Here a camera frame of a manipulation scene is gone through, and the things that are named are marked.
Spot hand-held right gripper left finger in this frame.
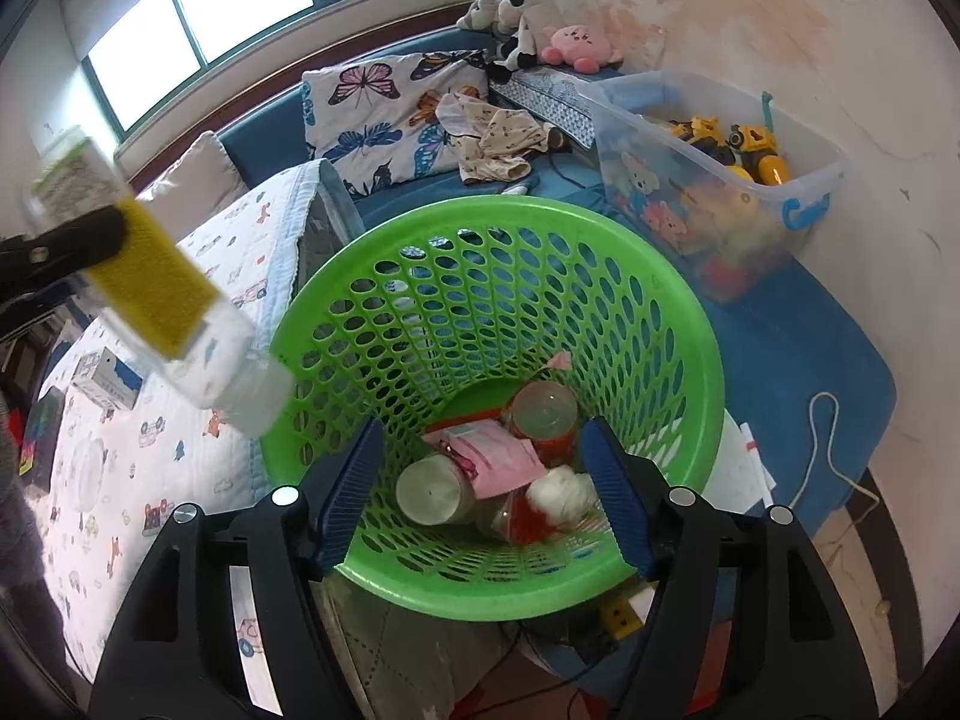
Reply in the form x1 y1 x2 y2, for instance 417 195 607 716
88 416 387 720

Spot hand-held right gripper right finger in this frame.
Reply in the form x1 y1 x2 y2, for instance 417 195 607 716
579 418 878 720

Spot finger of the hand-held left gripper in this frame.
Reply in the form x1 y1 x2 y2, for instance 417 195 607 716
0 204 128 342

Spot white tissue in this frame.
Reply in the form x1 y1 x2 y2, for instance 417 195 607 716
525 465 597 526

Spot white paper cup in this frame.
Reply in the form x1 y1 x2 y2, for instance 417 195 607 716
395 454 477 526

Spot orange cup with clear lid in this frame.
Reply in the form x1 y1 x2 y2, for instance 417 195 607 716
510 381 580 466

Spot pink packet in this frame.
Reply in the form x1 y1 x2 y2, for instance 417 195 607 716
421 420 548 500

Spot green plastic basket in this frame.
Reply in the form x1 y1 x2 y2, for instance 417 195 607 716
259 195 727 622

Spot yellow toy block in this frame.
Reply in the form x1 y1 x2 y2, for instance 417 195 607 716
604 600 646 638

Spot white blue small box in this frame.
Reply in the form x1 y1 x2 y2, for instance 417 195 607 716
71 349 143 410

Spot white paper sheets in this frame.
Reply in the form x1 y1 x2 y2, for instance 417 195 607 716
739 420 775 507

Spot white cushion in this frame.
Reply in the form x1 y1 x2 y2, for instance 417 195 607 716
135 131 248 212

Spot dark green box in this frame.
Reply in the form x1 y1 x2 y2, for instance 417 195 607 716
19 394 68 478

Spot clear plastic lid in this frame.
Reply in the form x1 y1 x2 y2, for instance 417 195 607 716
64 435 113 511

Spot blue sofa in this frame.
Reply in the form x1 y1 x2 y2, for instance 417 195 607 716
217 22 899 683

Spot green framed window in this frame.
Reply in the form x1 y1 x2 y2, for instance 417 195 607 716
82 0 443 132

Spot butterfly print cushion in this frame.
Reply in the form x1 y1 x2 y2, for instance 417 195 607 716
302 50 488 200

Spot dark clothing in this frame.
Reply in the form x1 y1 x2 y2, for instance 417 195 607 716
0 371 76 698

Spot clear plastic storage box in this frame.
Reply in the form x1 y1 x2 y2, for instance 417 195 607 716
581 71 848 305

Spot yellow toy construction truck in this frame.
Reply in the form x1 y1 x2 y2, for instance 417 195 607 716
727 122 792 187
670 116 740 166

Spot beige printed baby clothes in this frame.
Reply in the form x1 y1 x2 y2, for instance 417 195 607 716
436 92 552 187

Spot grey patterned pillow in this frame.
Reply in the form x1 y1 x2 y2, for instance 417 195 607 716
487 64 623 155

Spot pink plush toy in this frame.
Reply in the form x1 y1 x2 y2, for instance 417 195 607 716
541 22 623 74

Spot grey plush toy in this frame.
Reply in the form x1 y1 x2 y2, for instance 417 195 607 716
456 0 505 37

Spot black white cow plush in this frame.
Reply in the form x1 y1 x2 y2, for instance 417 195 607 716
491 0 563 83

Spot white cable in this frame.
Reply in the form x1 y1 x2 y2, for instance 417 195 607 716
784 392 878 522

